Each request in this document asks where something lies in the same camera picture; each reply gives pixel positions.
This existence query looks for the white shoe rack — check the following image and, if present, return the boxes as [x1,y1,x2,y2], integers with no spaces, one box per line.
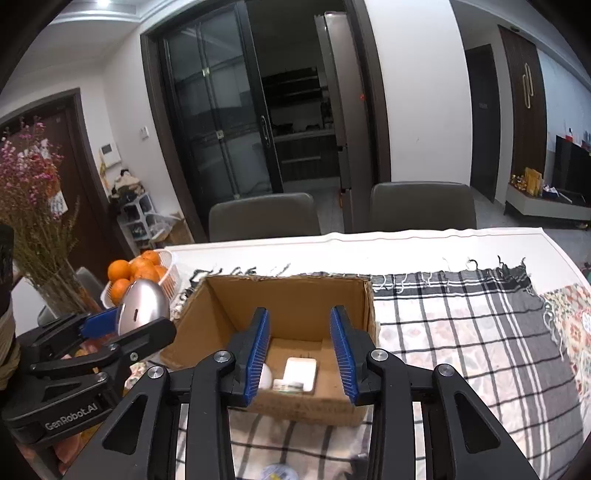
[108,168,158,253]

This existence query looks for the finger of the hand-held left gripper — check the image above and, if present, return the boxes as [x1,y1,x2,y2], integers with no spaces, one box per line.
[32,307,123,359]
[32,318,177,377]

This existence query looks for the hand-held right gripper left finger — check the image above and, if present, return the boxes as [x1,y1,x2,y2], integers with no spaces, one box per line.
[62,307,271,480]

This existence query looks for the small white rectangular box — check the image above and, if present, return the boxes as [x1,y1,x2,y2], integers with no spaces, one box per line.
[283,356,319,394]

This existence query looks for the brown cardboard box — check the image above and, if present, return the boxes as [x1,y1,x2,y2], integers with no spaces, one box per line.
[159,274,378,428]

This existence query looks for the white basket of oranges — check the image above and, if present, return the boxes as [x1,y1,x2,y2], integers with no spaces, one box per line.
[100,249,183,310]

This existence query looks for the grey refrigerator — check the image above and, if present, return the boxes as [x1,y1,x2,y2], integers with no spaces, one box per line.
[314,11,376,234]

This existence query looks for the grey white checkered tablecloth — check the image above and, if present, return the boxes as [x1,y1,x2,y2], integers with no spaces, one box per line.
[175,263,588,480]

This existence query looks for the dried pink flowers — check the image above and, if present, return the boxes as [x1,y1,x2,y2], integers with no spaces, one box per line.
[0,117,82,296]

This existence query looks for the white television cabinet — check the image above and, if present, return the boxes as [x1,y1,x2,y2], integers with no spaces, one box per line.
[503,182,591,230]

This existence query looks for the glass vase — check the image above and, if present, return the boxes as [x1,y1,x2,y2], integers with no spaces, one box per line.
[34,272,103,324]

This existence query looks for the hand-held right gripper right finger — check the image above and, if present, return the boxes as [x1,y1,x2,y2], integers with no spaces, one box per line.
[329,305,541,480]

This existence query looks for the dark sliding glass door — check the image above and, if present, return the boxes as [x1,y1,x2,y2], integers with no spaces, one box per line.
[141,0,391,241]

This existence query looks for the colourful patterned cloth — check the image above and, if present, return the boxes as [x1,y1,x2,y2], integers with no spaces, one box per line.
[540,282,591,393]

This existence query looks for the silver dome gadget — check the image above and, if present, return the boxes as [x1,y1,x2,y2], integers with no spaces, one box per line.
[117,278,171,337]

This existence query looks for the grey dining chair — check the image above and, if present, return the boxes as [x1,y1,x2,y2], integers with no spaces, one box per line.
[368,181,478,232]
[208,193,322,243]

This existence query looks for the black television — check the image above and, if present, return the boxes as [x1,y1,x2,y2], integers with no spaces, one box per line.
[553,135,591,206]

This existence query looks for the dark interior door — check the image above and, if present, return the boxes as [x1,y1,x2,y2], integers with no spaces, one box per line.
[464,44,502,204]

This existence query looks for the white table cover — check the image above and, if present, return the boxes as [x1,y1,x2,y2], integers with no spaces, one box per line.
[164,227,591,296]

